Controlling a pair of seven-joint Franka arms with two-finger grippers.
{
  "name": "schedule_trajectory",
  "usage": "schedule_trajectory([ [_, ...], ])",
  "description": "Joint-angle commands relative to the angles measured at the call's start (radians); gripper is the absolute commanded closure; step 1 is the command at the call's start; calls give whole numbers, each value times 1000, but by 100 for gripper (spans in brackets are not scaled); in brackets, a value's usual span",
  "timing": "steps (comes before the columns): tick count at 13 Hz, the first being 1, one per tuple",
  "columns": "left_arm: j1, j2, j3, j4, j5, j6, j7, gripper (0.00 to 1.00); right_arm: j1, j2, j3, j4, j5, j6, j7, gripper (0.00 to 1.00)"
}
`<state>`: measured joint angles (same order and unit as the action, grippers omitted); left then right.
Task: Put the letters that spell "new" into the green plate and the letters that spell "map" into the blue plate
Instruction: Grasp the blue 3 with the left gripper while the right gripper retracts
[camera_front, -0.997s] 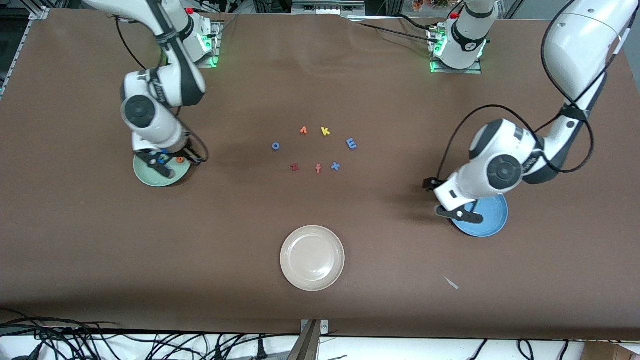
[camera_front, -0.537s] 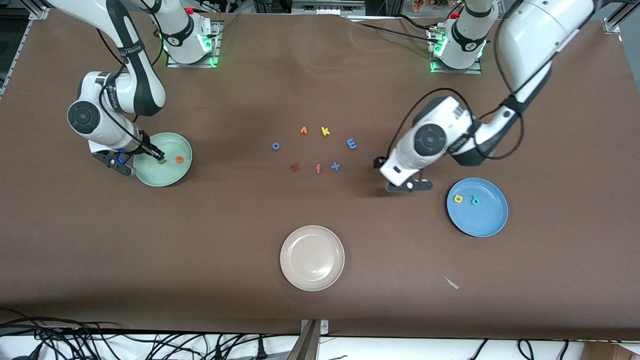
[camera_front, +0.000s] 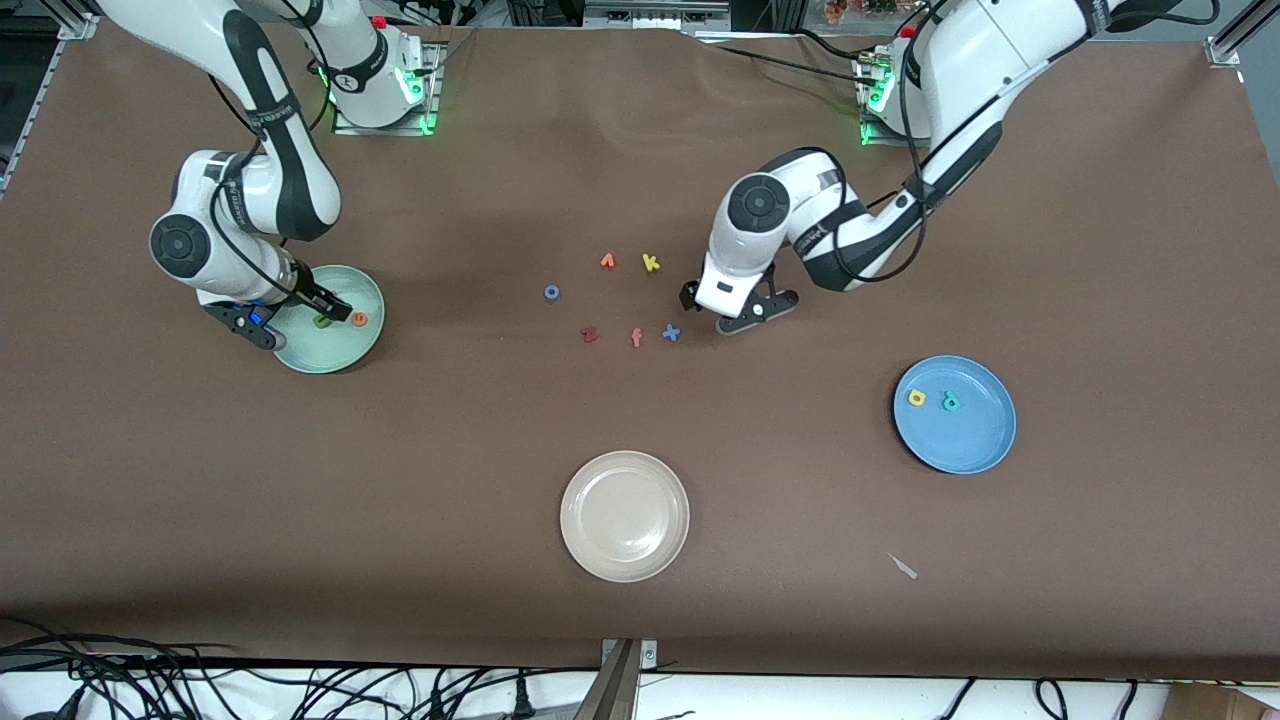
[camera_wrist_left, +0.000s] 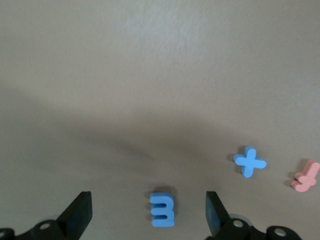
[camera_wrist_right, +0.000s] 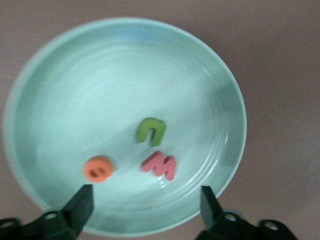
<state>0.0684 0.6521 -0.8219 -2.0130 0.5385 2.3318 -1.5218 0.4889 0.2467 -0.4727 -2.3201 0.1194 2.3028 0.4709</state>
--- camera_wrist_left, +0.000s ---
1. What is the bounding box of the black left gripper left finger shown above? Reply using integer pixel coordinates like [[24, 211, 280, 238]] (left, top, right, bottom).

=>
[[0, 191, 93, 240]]

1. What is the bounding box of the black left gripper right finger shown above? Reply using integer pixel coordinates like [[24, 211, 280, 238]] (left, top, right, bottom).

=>
[[205, 191, 301, 240]]

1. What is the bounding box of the blue foam letter E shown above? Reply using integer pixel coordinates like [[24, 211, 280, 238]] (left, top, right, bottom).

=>
[[149, 191, 175, 228]]

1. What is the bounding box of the blue foam letter x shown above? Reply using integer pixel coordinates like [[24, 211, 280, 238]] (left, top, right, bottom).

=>
[[232, 145, 268, 179]]

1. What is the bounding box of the pink foam letter f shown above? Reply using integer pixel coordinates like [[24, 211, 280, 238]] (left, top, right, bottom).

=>
[[290, 158, 320, 193]]

